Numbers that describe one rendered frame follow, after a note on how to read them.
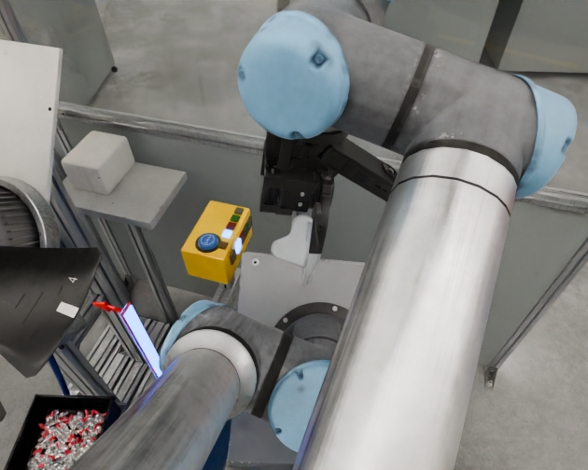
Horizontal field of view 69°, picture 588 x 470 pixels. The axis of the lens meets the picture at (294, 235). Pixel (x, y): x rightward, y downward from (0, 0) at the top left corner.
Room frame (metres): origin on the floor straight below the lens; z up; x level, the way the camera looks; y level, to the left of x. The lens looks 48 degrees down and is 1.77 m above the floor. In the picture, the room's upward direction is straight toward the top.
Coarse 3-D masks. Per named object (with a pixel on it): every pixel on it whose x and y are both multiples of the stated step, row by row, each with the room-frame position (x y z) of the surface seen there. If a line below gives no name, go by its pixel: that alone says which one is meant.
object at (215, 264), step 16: (208, 208) 0.70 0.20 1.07; (224, 208) 0.70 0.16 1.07; (208, 224) 0.65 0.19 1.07; (224, 224) 0.65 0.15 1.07; (240, 224) 0.65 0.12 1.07; (192, 240) 0.60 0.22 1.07; (224, 240) 0.60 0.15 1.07; (192, 256) 0.57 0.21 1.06; (208, 256) 0.56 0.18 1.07; (224, 256) 0.56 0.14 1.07; (240, 256) 0.62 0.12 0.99; (192, 272) 0.57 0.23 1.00; (208, 272) 0.56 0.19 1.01; (224, 272) 0.55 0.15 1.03
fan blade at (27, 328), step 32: (0, 256) 0.47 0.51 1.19; (32, 256) 0.47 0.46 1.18; (64, 256) 0.47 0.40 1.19; (96, 256) 0.46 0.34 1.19; (0, 288) 0.40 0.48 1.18; (32, 288) 0.41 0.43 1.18; (64, 288) 0.41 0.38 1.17; (0, 320) 0.36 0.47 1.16; (32, 320) 0.36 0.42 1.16; (64, 320) 0.36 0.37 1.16; (0, 352) 0.31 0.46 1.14; (32, 352) 0.31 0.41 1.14
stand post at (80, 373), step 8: (64, 344) 0.59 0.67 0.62; (72, 344) 0.60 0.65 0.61; (56, 352) 0.57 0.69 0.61; (64, 352) 0.57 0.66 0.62; (72, 352) 0.59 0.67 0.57; (80, 352) 0.60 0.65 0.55; (56, 360) 0.58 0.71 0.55; (64, 360) 0.56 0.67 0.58; (72, 360) 0.57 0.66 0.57; (80, 360) 0.59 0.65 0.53; (64, 368) 0.57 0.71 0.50; (72, 368) 0.56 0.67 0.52; (80, 368) 0.57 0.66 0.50; (88, 368) 0.59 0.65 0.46; (64, 376) 0.59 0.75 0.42; (72, 376) 0.57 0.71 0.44; (80, 376) 0.56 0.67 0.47; (88, 376) 0.57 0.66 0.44; (96, 376) 0.59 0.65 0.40; (80, 384) 0.57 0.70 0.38; (88, 384) 0.56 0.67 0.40; (96, 384) 0.58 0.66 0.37; (104, 384) 0.59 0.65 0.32; (80, 392) 0.58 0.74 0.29; (88, 392) 0.57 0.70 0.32; (96, 392) 0.56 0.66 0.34; (104, 392) 0.59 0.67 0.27; (112, 392) 0.60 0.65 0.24
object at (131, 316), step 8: (128, 312) 0.36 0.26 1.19; (128, 320) 0.35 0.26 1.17; (136, 320) 0.36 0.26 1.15; (136, 328) 0.36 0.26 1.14; (144, 328) 0.37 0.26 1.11; (136, 336) 0.35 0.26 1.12; (144, 336) 0.36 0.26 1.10; (144, 344) 0.35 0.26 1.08; (152, 352) 0.36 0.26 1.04; (152, 360) 0.35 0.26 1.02
